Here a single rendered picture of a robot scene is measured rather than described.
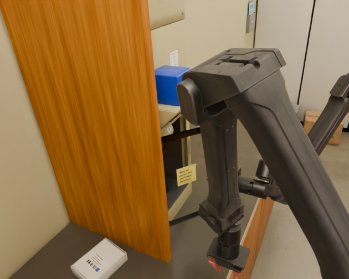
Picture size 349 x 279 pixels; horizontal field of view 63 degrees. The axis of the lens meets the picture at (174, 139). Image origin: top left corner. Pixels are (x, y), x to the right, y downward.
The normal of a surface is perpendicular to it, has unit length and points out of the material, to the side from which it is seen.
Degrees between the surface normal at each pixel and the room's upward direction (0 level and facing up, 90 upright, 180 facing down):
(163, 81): 90
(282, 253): 0
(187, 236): 0
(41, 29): 90
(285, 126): 60
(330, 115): 52
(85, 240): 0
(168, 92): 90
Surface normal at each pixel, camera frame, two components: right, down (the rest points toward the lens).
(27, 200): 0.88, 0.18
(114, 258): -0.06, -0.87
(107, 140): -0.47, 0.46
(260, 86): 0.32, -0.07
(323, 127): -0.67, -0.29
